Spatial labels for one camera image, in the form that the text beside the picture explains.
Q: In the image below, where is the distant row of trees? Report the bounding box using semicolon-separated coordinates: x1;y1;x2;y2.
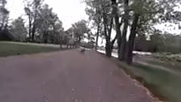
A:
133;24;181;57

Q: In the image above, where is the grass strip beside dark wood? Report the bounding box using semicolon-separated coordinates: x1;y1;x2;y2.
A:
0;36;72;72

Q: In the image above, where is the thick double-trunk tree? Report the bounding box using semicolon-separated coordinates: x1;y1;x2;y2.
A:
110;0;181;72

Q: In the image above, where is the slim straight tree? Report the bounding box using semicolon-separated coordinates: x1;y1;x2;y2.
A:
77;0;108;52

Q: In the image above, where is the pale grey road strip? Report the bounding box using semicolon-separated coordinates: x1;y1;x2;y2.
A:
96;45;155;64

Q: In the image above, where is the reddish grey gravel path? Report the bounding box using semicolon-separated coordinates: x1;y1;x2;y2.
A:
0;37;181;102

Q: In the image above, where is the forked dark tree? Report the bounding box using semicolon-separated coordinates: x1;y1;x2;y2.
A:
91;0;124;59

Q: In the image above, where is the tall sparse tree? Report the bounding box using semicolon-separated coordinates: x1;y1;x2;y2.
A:
12;0;56;46

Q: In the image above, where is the grass verge with pale edge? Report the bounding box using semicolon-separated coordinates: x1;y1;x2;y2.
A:
88;41;181;102

